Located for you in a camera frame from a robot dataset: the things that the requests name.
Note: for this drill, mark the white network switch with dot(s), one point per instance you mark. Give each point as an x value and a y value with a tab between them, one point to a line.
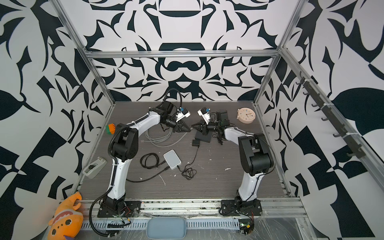
172	159

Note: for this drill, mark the black wall hook rail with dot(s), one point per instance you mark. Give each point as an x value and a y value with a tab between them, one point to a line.
333	116

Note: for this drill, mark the black power adapter with cable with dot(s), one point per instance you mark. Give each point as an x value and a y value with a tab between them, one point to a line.
188	172

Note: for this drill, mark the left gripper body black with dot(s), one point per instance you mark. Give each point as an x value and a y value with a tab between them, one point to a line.
173	123

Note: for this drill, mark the orange plush fish toy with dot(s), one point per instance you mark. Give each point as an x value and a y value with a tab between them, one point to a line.
67	220

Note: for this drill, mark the black switch box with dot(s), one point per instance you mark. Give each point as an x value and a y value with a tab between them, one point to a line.
204	138

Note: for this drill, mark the grey tape dispenser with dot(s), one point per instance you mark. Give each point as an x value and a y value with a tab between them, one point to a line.
93	169

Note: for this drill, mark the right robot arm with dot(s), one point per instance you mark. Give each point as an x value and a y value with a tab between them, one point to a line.
255	153

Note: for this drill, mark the grey blue cushion pad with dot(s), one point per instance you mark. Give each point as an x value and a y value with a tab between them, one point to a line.
166	228

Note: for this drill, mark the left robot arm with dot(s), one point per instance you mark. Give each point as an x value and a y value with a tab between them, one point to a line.
124	146

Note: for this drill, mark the orange green toy block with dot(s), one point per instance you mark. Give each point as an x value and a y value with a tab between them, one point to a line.
110	129

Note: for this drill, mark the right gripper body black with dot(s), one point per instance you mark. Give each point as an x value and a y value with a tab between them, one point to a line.
213	127

